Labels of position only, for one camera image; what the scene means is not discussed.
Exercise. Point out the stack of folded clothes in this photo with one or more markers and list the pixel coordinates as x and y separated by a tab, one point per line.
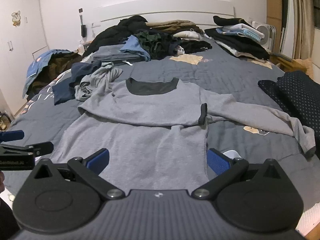
239	37

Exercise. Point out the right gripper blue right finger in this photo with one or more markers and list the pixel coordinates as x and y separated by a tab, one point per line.
229	167

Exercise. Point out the white fan heater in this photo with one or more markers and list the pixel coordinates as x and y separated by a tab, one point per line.
269	31

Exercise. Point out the grey sweatshirt with dark collar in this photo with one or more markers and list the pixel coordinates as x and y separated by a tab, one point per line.
156	133

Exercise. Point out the dark dotted folded garment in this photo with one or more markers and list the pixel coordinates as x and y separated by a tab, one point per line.
297	95

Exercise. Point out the navy blue garment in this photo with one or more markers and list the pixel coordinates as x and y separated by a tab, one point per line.
65	89

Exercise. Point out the black clothes pile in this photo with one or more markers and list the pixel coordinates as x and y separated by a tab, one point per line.
157	43

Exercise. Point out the brown folded garment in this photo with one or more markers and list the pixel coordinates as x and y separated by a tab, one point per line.
175	26

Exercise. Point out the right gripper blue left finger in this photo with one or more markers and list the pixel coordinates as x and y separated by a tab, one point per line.
87	171

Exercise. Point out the crumpled grey garment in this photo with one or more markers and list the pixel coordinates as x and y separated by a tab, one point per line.
101	77

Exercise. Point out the grey quilted bedspread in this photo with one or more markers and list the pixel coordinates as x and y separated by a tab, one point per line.
217	72

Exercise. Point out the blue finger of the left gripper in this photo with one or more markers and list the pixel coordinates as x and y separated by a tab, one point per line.
37	150
11	136

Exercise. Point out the blue folded shirt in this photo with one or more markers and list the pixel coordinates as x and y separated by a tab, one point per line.
133	46

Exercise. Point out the brown jacket with blue cloth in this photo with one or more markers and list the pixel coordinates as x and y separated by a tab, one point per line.
46	67

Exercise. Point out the wooden bedside table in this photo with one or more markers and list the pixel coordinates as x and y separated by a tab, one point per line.
285	63

